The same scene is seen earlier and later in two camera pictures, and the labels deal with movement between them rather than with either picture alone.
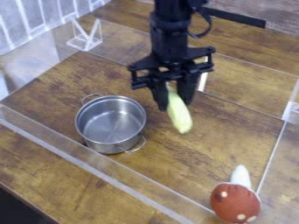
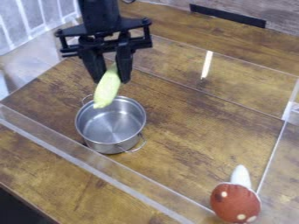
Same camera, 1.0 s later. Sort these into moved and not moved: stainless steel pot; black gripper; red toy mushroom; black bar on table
Moved: black gripper
Not moved: black bar on table; stainless steel pot; red toy mushroom
